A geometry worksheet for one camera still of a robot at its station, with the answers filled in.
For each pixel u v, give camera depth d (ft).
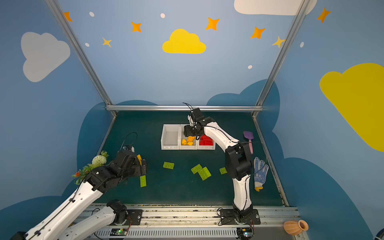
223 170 2.95
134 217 2.45
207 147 3.23
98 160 2.55
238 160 1.71
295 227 2.12
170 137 3.44
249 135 3.52
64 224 1.35
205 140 3.32
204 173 2.91
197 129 2.33
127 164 1.85
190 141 3.39
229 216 2.42
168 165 3.00
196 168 2.98
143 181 2.82
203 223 2.43
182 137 3.28
